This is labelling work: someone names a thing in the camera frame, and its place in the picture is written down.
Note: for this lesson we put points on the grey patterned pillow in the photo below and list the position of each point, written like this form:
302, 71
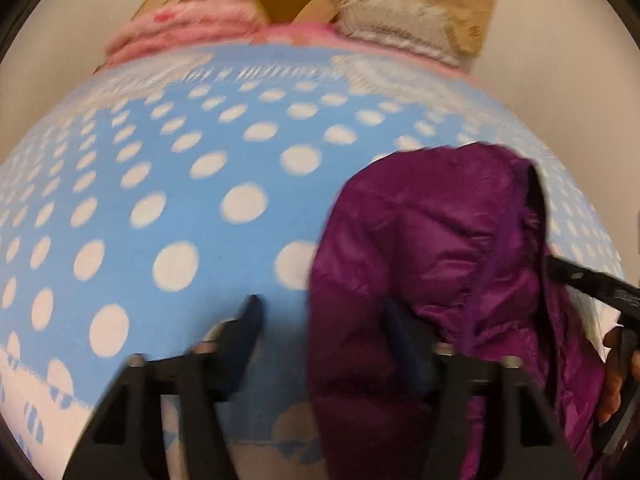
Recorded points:
407, 25

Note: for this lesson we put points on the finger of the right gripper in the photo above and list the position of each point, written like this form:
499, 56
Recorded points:
604, 287

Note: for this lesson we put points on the purple hooded down jacket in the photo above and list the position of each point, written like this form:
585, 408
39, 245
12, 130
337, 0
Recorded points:
458, 237

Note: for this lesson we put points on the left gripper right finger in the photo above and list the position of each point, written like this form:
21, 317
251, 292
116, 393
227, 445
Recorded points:
520, 438

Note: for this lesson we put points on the folded pink blanket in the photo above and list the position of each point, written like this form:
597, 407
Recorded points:
182, 24

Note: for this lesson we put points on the polka dot bed quilt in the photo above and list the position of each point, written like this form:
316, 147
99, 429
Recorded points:
155, 196

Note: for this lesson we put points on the person right hand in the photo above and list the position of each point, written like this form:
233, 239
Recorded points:
610, 398

